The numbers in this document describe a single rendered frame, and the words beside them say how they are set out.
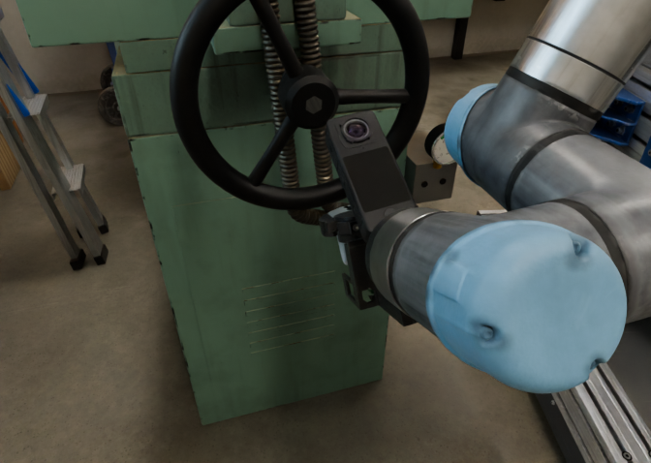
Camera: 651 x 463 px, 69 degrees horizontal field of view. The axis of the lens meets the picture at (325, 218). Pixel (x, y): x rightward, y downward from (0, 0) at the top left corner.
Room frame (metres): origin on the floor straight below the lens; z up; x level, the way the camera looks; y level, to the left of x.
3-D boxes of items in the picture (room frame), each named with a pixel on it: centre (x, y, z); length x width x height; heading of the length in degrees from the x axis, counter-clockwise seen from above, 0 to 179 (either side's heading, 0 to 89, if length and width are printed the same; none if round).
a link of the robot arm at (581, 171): (0.23, -0.18, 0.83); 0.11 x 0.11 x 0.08; 16
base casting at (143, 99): (0.95, 0.15, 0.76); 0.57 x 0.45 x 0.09; 16
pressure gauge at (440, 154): (0.70, -0.19, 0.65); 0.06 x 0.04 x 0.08; 106
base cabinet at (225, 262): (0.94, 0.15, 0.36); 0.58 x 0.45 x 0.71; 16
